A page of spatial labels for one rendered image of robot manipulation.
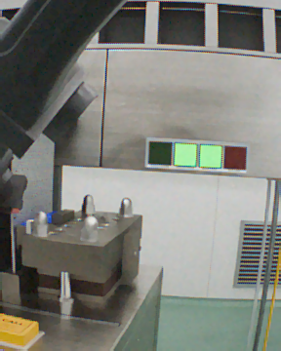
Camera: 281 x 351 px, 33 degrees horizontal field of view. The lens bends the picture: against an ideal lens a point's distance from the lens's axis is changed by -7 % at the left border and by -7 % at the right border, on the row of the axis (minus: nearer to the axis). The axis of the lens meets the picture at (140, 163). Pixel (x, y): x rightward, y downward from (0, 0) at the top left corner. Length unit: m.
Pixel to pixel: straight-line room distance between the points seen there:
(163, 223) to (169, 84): 2.46
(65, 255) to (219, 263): 2.79
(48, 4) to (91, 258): 0.67
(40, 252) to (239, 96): 0.60
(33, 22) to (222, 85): 0.95
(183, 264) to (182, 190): 0.55
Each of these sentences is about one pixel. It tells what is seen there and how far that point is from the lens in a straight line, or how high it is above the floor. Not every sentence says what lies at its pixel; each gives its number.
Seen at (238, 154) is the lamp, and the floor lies 1.19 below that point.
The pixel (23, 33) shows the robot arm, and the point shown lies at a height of 1.28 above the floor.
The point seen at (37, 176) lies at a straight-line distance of 1.08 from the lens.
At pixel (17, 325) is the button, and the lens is 0.76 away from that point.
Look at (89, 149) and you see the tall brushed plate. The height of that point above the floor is 1.18.
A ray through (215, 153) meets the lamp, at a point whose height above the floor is 1.19.
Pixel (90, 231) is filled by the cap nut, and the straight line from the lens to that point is 0.90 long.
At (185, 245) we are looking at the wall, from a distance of 3.61.
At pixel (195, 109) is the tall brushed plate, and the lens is 1.20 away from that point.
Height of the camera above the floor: 1.22
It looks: 3 degrees down
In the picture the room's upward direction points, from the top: 3 degrees clockwise
